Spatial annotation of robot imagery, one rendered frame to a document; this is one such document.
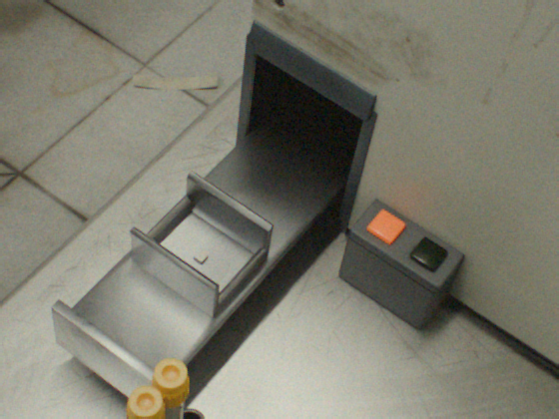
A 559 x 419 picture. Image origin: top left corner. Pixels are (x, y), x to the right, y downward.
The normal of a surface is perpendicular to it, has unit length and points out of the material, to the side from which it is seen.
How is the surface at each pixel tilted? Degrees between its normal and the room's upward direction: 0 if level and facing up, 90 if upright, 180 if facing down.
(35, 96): 0
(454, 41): 90
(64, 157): 0
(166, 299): 0
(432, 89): 90
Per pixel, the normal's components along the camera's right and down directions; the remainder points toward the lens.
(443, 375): 0.10, -0.56
